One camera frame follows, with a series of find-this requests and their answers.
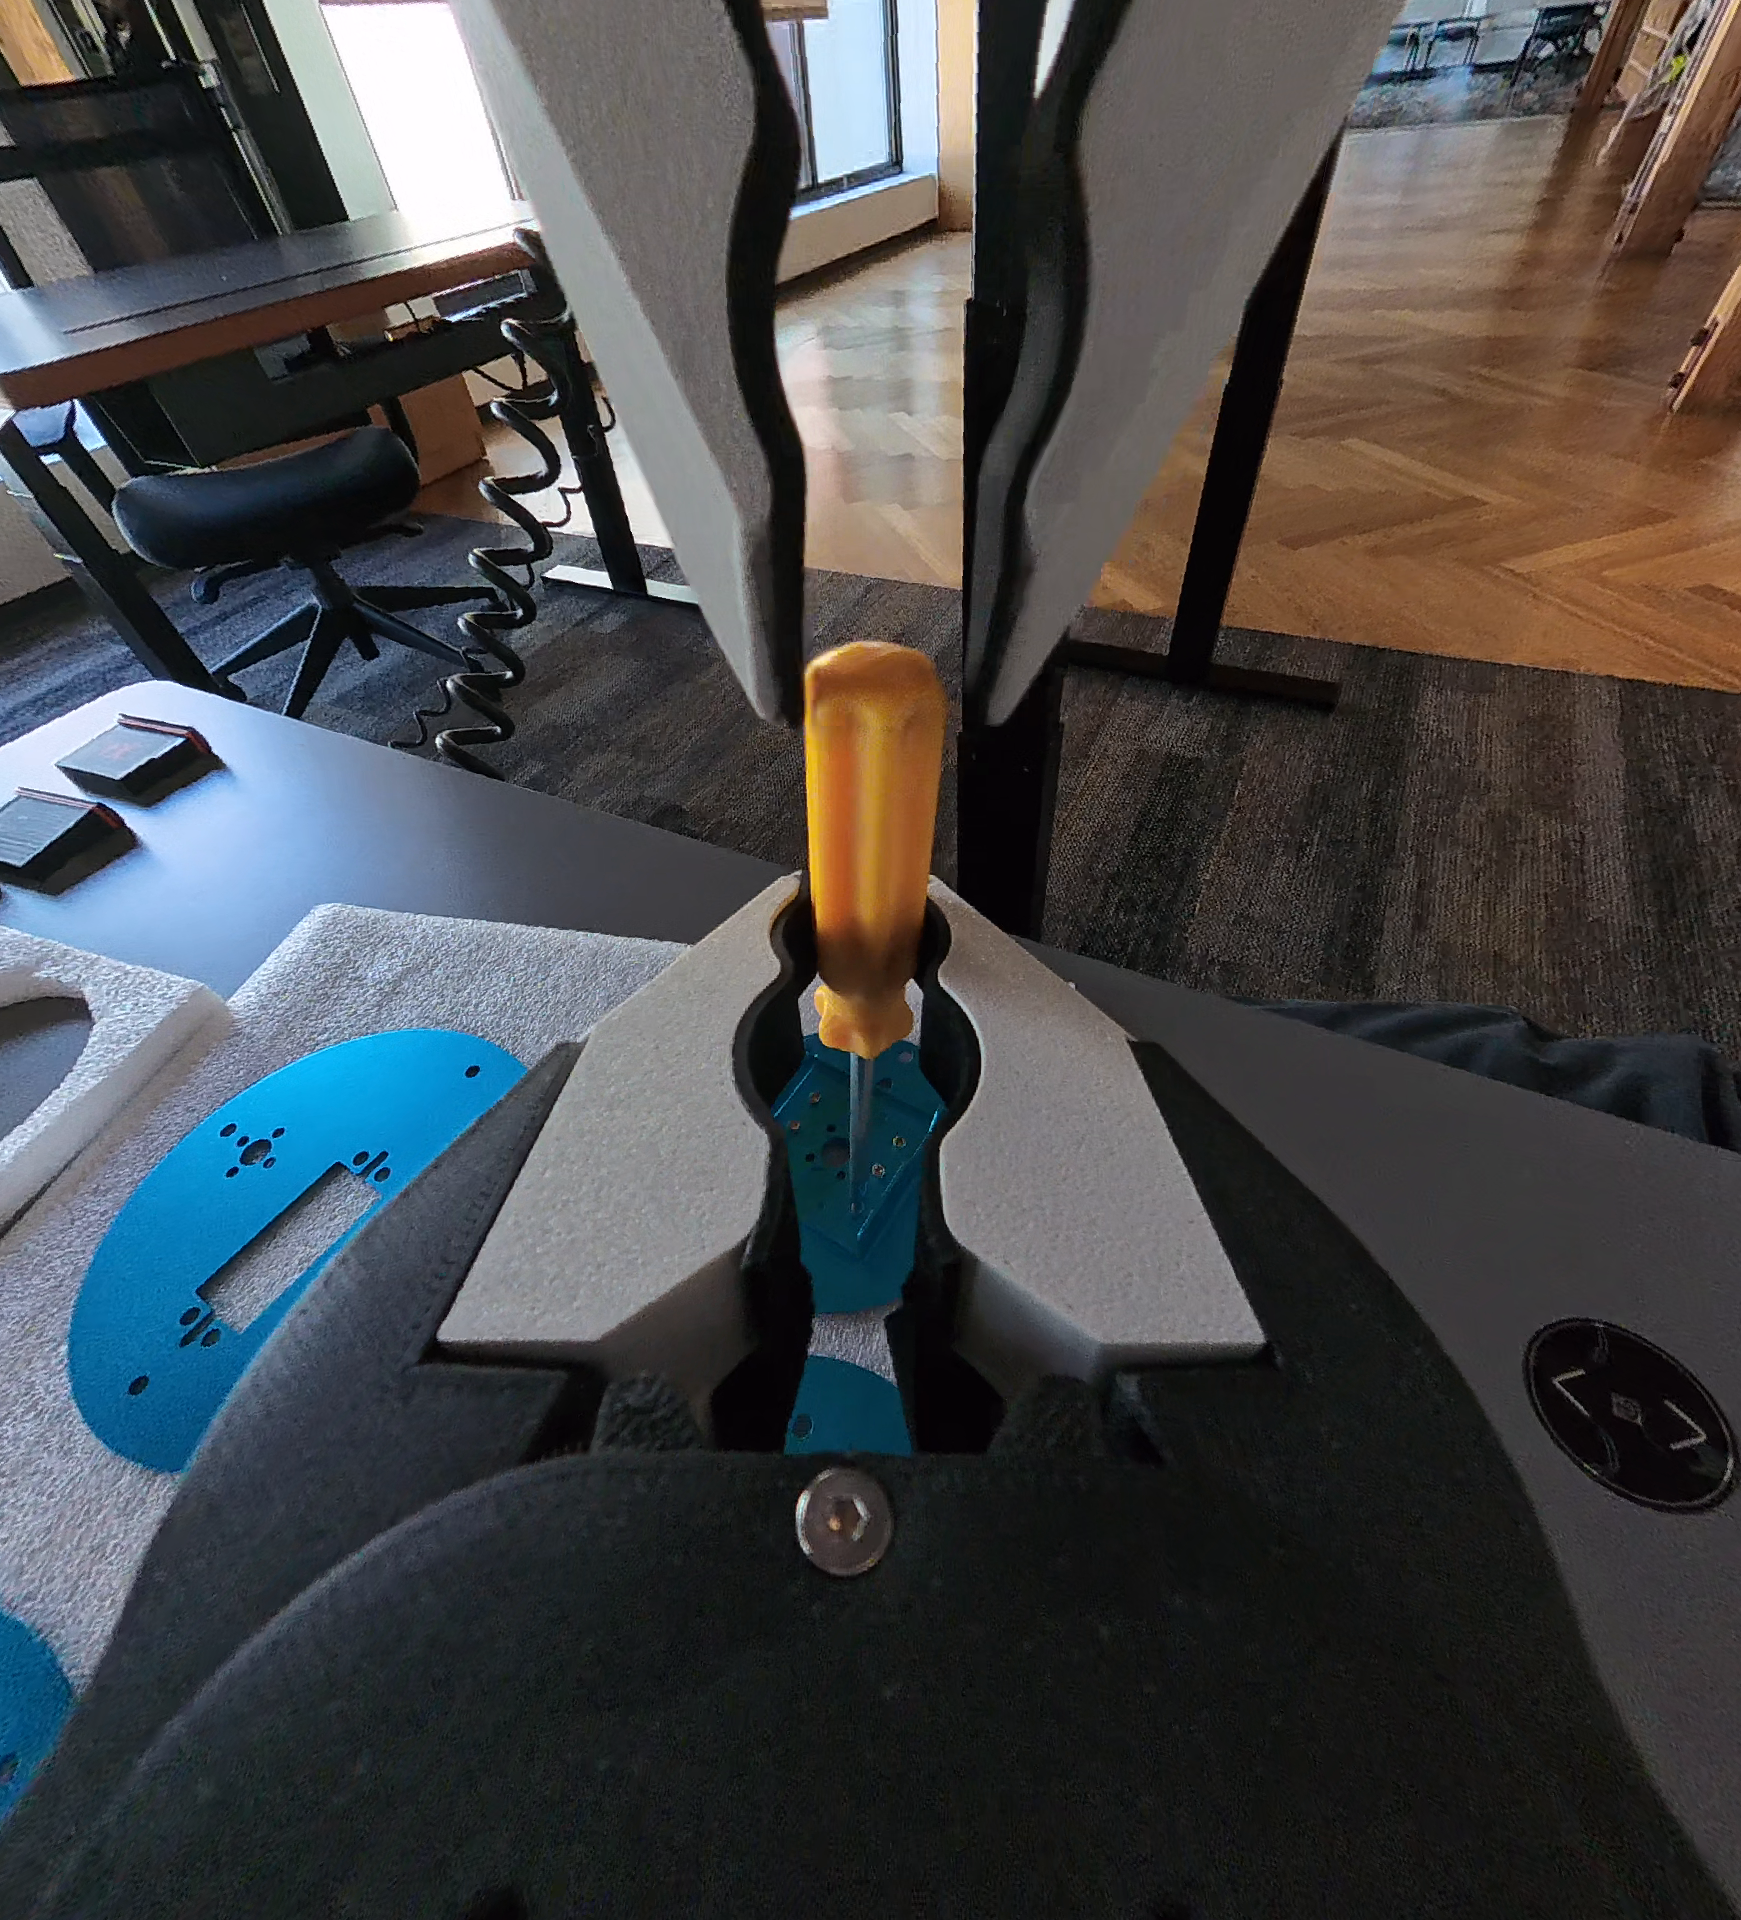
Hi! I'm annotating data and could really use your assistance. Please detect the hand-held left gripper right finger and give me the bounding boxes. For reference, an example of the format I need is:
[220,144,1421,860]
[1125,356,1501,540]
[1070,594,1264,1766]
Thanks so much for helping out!
[889,877,1272,1454]

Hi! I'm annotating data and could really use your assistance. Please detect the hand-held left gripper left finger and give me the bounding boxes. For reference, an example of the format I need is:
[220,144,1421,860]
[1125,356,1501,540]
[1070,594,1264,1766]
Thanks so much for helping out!
[438,873,812,1454]

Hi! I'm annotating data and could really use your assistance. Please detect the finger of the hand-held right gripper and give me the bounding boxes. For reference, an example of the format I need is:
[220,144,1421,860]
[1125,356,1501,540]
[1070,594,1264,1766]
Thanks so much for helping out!
[961,0,1412,727]
[441,0,812,731]

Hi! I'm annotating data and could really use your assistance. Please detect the blue metal bracket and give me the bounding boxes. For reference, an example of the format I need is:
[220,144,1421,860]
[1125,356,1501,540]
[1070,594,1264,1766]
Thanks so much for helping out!
[773,1035,955,1247]

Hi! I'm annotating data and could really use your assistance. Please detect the yellow handled screwdriver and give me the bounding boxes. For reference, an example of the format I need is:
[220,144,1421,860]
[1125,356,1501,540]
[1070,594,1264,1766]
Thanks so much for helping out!
[803,642,950,1219]

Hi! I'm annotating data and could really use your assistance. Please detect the black round desk grommet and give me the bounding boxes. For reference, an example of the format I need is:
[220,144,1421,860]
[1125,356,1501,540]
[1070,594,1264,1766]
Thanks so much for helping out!
[1522,1316,1741,1516]

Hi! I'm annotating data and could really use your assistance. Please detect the window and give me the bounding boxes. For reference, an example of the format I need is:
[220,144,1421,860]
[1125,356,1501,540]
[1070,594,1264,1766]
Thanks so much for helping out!
[315,0,908,234]

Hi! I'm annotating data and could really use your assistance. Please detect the wooden column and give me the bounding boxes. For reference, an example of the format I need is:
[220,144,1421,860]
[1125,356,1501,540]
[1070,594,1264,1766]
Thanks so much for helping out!
[934,0,981,234]

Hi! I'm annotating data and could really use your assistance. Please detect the small brown cardboard box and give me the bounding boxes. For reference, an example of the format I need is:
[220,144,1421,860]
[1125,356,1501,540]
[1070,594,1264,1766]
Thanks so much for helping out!
[397,375,489,481]

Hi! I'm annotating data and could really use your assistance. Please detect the small blue metal disc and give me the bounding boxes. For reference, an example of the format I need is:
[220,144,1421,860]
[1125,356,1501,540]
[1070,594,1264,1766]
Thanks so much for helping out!
[784,1356,914,1456]

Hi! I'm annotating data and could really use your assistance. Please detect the white foam sheet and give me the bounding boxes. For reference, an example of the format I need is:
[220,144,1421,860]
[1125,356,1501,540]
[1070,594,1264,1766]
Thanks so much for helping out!
[0,900,692,1920]

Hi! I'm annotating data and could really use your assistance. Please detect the black saddle stool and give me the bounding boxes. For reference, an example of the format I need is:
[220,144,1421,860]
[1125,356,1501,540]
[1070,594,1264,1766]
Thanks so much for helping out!
[113,423,511,721]

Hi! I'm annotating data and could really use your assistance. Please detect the blue disc with rectangular cutout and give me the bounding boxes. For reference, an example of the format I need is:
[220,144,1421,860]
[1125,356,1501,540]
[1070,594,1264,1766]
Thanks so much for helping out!
[67,1027,530,1474]

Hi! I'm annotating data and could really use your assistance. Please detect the black shelving unit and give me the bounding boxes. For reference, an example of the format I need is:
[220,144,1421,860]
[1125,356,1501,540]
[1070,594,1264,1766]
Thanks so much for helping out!
[0,0,347,294]

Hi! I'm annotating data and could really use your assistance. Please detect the dark pants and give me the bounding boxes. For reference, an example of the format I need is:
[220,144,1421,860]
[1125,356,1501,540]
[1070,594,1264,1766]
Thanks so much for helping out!
[1260,1000,1741,1180]

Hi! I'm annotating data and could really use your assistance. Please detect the small black box red trim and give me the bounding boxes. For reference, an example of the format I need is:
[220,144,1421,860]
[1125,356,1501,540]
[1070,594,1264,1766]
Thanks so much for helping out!
[0,791,141,896]
[54,715,227,809]

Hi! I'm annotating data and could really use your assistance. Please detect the thick black coiled cable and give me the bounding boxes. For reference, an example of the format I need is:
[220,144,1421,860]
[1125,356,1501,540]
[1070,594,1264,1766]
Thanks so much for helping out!
[419,225,609,781]

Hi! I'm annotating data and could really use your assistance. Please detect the black desk leg frame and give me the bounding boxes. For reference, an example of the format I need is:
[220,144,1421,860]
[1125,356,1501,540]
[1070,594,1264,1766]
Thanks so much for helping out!
[957,0,1344,938]

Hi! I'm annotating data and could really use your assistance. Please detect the white foam frame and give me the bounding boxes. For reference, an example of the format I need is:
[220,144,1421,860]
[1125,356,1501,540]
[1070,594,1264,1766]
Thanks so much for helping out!
[0,923,230,1305]

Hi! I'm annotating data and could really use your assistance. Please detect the thin black coiled cable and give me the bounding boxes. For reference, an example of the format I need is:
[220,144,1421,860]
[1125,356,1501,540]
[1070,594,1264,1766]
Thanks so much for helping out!
[387,659,511,758]

